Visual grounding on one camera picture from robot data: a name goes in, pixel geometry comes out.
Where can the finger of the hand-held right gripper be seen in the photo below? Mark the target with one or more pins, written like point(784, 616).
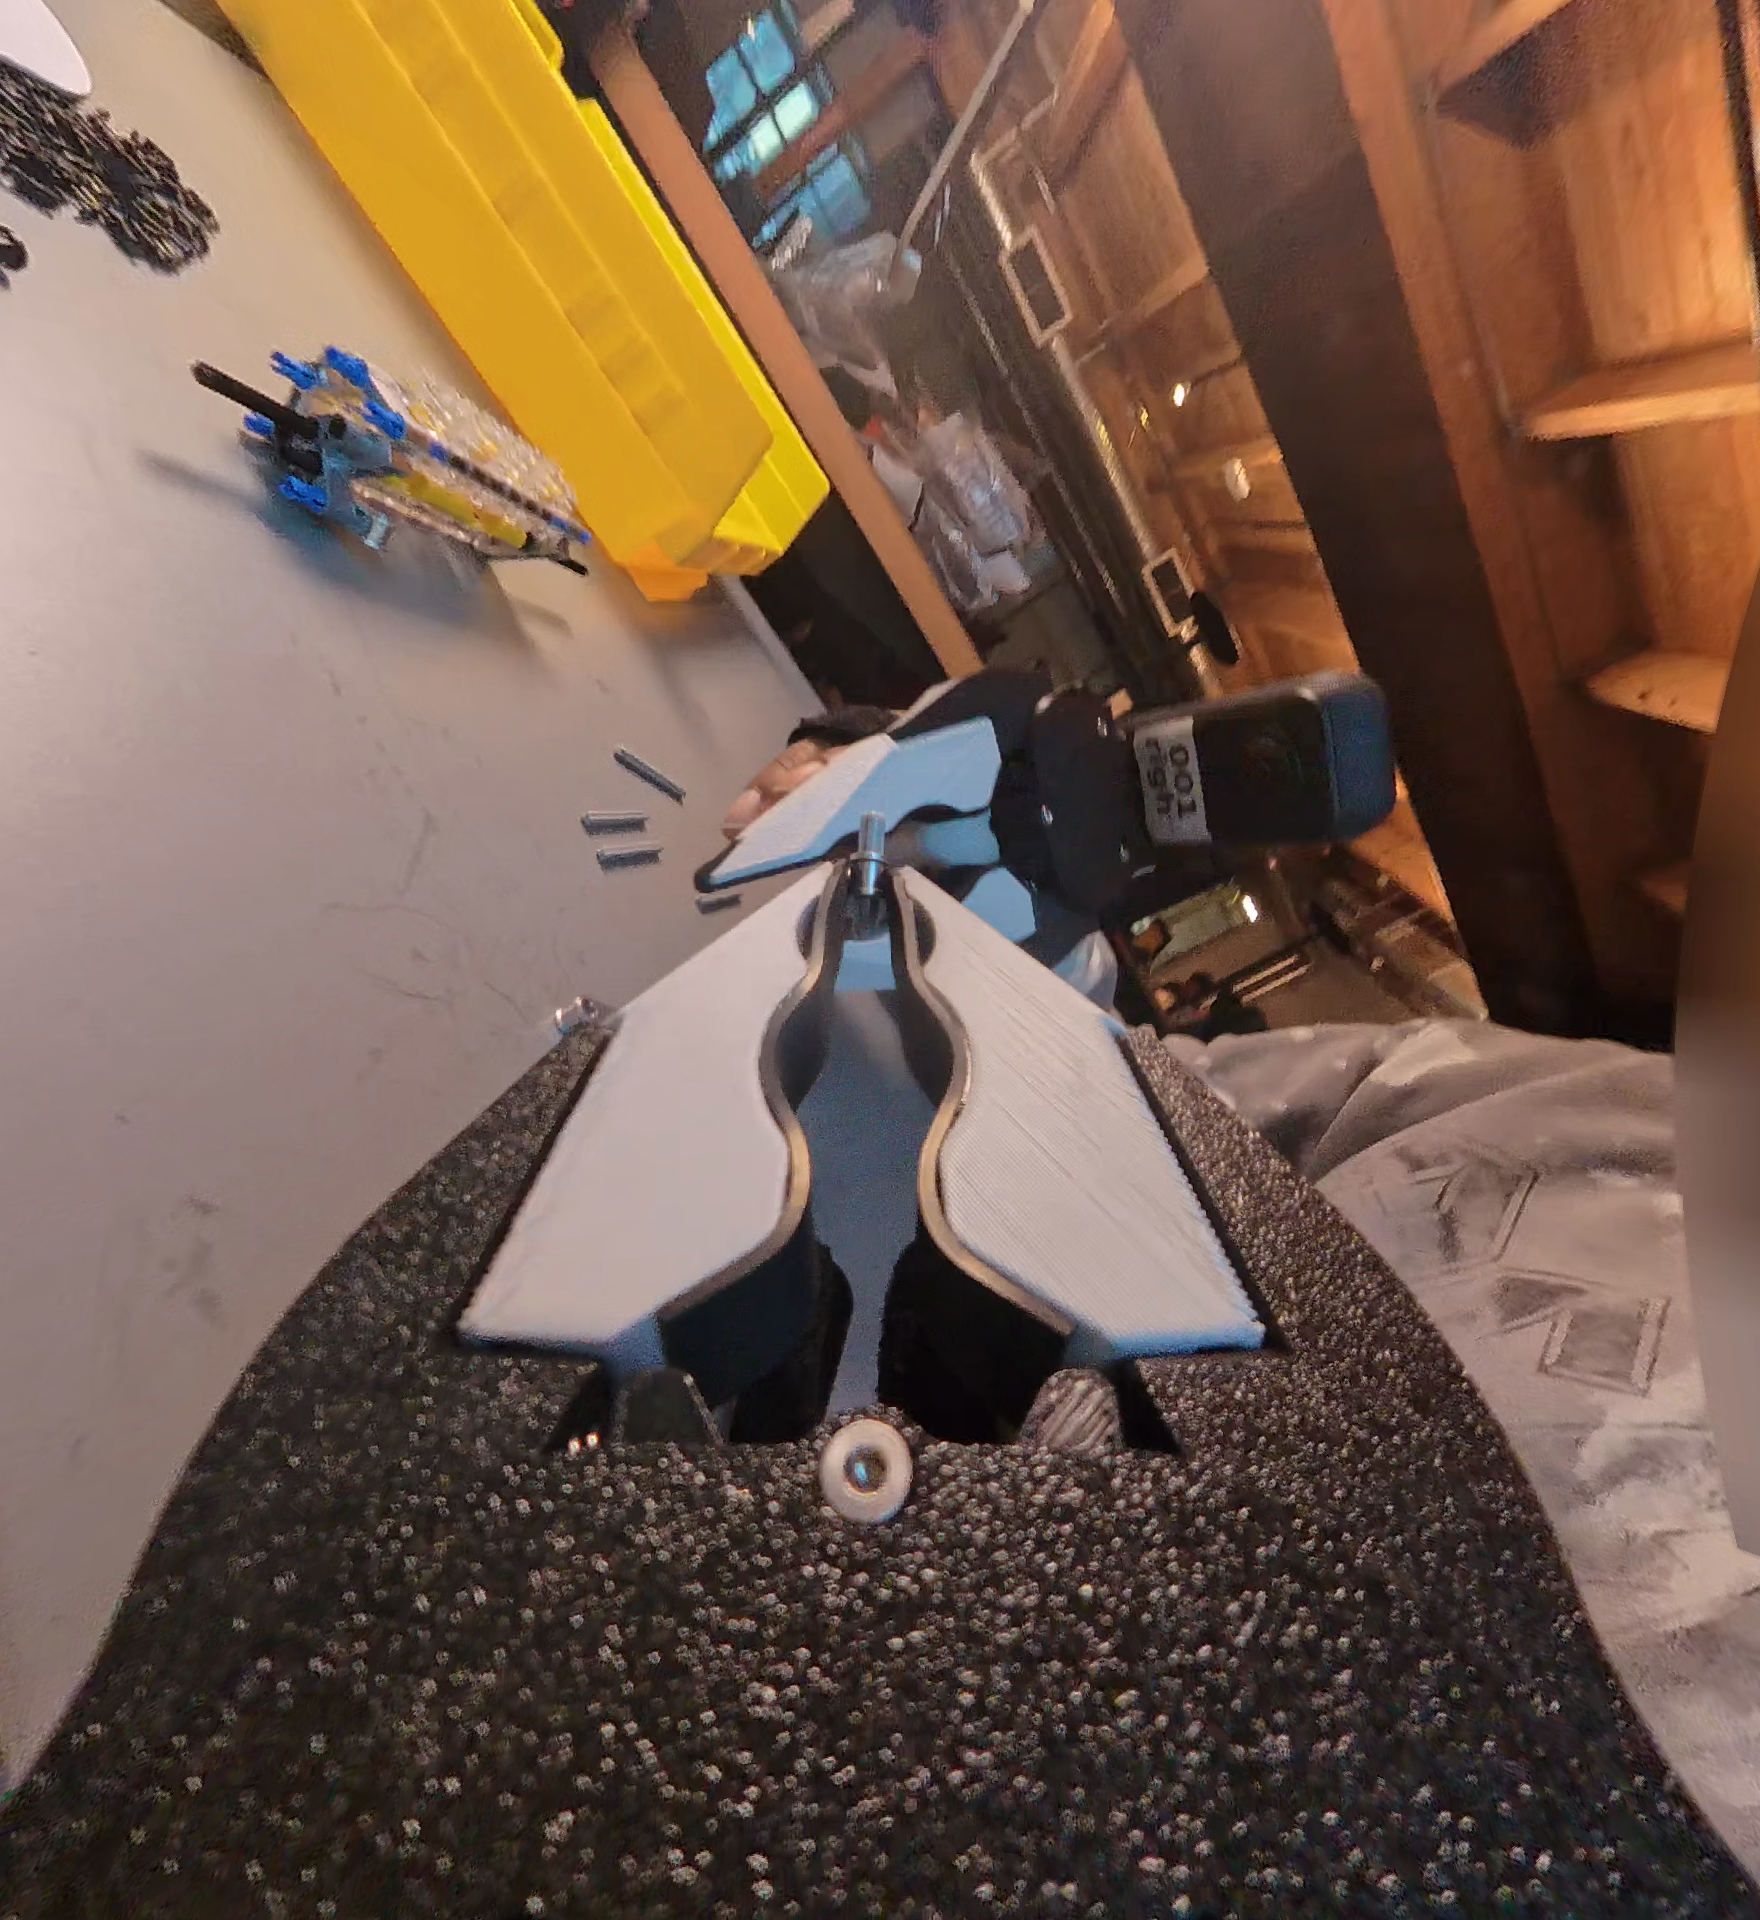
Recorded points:
point(1039, 923)
point(879, 782)

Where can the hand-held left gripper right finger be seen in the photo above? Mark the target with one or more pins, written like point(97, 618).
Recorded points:
point(1105, 1185)

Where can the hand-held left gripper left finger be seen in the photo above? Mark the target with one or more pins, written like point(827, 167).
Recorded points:
point(625, 1185)

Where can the dark grey connector piece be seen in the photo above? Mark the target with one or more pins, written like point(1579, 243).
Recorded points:
point(865, 905)

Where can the grey desk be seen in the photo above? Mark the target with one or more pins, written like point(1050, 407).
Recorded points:
point(220, 901)

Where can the black round floor lamp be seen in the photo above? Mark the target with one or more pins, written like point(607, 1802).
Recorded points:
point(1213, 628)

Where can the metal air vent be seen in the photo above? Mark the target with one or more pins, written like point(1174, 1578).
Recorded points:
point(1167, 585)
point(1039, 294)

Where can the clear plastic bags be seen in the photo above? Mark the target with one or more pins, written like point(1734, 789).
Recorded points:
point(955, 481)

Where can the long wooden table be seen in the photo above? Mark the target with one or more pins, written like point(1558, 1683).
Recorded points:
point(821, 420)

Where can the transparent engine block assembly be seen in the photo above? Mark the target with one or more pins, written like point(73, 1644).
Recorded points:
point(429, 465)

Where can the yellow bin with blue pins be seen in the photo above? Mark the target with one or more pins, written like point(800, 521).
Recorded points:
point(551, 302)

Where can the paned window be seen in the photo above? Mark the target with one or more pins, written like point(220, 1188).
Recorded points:
point(775, 120)

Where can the pile of small black pins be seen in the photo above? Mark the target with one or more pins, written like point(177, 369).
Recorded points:
point(70, 149)

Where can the metal air duct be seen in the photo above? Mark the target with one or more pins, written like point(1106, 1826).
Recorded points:
point(1105, 389)

